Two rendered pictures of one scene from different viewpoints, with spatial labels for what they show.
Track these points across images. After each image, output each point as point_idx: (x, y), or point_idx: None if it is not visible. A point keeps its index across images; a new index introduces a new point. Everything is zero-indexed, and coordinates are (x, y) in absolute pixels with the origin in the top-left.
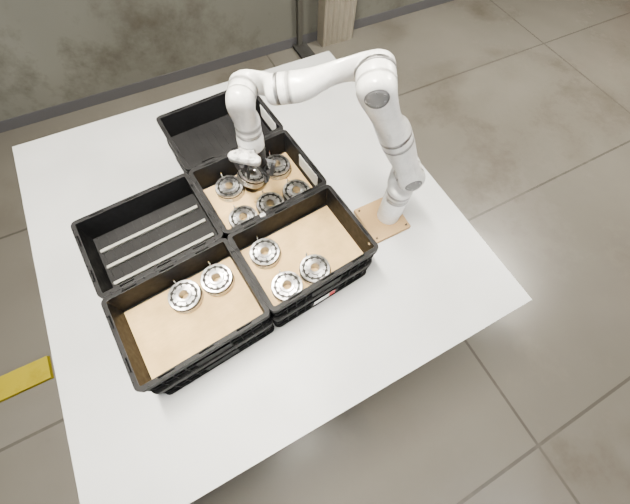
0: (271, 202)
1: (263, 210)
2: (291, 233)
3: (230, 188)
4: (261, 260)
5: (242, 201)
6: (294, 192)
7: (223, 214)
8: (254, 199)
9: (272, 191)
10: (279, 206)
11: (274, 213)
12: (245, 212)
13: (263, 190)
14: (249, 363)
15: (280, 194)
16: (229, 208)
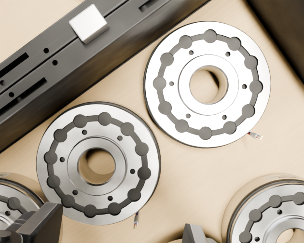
0: (99, 178)
1: (124, 128)
2: (7, 45)
3: (283, 228)
4: None
5: (223, 182)
6: None
7: (292, 114)
8: (175, 195)
9: (106, 238)
10: (8, 97)
11: (30, 49)
12: (200, 106)
13: (144, 241)
14: None
15: (72, 226)
16: (271, 145)
